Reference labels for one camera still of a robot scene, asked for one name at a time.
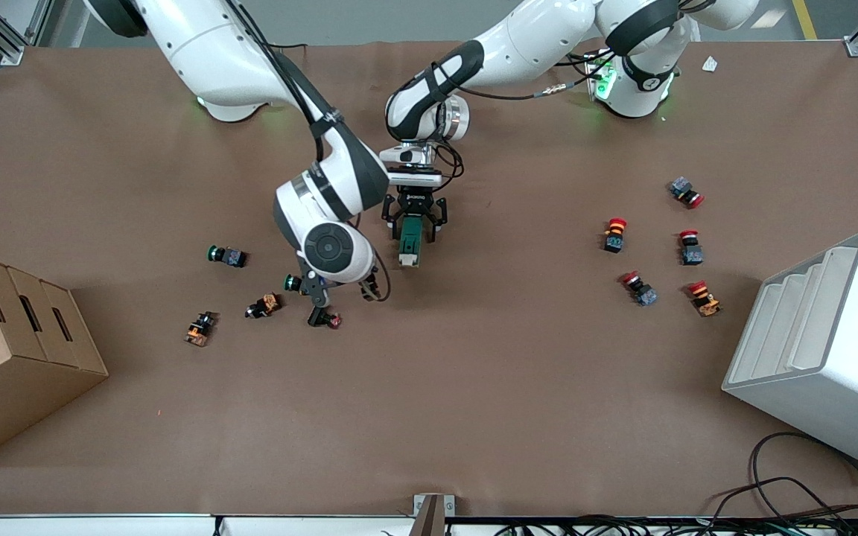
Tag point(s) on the grey metal clamp bracket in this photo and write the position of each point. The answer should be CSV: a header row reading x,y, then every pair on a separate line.
x,y
433,514

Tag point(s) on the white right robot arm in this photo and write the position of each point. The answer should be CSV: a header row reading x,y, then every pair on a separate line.
x,y
205,45

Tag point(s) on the black switch red lamp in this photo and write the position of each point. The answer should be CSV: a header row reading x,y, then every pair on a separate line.
x,y
319,318

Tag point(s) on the red mushroom button orange block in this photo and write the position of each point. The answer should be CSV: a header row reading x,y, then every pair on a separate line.
x,y
704,300
614,238

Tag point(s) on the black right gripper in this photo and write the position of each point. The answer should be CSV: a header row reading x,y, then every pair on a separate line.
x,y
366,286

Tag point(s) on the white table edge rail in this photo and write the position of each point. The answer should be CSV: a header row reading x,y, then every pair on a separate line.
x,y
101,527

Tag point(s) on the red mushroom button grey block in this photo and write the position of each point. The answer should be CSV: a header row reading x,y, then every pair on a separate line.
x,y
643,292
684,190
691,253

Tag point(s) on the green push button switch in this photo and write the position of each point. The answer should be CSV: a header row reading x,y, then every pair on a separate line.
x,y
229,257
293,284

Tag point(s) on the white stepped plastic bin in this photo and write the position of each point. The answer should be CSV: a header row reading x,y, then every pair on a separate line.
x,y
839,387

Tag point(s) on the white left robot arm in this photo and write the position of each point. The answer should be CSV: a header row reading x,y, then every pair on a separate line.
x,y
533,41

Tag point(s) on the brown cardboard box with slots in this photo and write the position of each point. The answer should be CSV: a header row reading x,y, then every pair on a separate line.
x,y
19,402

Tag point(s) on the small white paper scrap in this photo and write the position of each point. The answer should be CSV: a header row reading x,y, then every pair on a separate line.
x,y
710,64

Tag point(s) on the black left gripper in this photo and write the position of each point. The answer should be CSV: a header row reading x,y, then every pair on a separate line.
x,y
414,202

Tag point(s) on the black orange selector switch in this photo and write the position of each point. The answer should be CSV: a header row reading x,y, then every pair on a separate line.
x,y
200,330
265,305

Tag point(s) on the brown paper table cover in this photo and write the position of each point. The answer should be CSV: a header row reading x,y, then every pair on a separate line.
x,y
474,387

